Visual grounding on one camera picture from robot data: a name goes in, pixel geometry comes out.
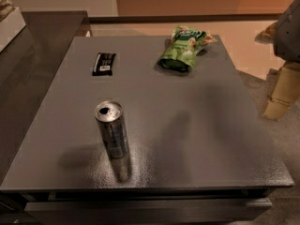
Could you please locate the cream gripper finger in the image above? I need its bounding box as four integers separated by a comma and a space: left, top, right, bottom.
262, 61, 300, 120

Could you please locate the green rice chip bag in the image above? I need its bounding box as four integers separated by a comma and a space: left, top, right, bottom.
158, 25, 217, 72

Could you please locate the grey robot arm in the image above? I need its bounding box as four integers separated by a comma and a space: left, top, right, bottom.
262, 0, 300, 120

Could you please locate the silver redbull can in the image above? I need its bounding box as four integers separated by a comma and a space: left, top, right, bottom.
95, 100, 128, 158

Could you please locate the grey cabinet drawer front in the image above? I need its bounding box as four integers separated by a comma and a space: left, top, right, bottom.
25, 199, 272, 225

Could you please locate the black snack bar wrapper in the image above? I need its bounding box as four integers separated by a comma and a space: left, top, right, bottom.
92, 52, 115, 76

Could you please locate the white box with snacks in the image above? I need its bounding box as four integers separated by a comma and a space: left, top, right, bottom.
0, 0, 26, 52

